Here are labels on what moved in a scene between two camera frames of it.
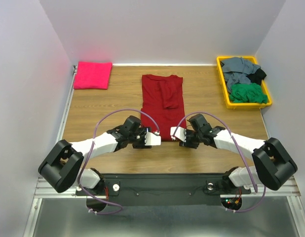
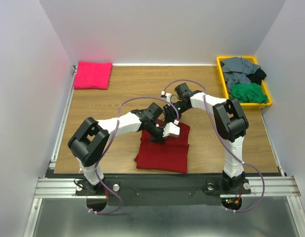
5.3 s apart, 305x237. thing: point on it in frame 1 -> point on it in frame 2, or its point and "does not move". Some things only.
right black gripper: (187, 143) -> (169, 115)
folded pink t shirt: (93, 75) does not move
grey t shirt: (236, 70) does not move
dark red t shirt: (162, 106) -> (171, 156)
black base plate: (154, 189) does not move
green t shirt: (252, 93) does not move
